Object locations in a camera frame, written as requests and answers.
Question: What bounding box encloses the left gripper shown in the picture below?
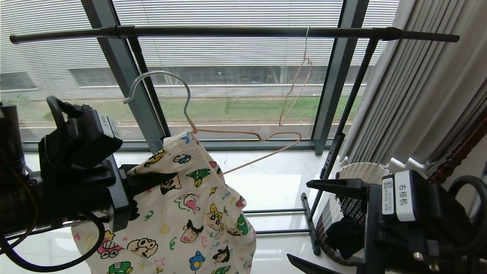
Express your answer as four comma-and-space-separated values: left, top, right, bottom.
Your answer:
27, 164, 177, 233

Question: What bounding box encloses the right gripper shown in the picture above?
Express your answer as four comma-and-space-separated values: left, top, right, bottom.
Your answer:
286, 178, 383, 274

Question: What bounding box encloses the cream printed garment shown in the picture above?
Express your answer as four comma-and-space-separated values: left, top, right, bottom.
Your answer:
72, 131, 257, 274

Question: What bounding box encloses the pink clothes hanger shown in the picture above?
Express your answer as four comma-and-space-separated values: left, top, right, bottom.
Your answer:
123, 71, 302, 175
279, 27, 312, 127

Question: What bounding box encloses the white laundry basket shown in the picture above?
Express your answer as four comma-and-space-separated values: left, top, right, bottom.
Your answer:
316, 162, 392, 267

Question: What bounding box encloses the black clothes rack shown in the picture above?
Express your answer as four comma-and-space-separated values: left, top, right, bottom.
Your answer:
10, 25, 460, 256

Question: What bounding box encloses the black garment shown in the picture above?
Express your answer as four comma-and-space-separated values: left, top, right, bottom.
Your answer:
325, 217, 366, 260

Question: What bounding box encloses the window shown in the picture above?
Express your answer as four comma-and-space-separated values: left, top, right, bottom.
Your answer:
0, 0, 400, 155

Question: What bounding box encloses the dark brown wooden stand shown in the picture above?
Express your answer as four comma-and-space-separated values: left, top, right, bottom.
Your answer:
428, 114, 487, 185

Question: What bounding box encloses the beige curtain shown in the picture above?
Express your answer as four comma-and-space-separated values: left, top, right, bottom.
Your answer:
339, 0, 487, 174

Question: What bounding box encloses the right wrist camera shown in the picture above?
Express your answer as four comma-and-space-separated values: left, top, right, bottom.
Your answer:
382, 169, 472, 274

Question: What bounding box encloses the black cable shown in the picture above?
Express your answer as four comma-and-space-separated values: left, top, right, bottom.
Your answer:
0, 96, 106, 273
447, 175, 487, 248

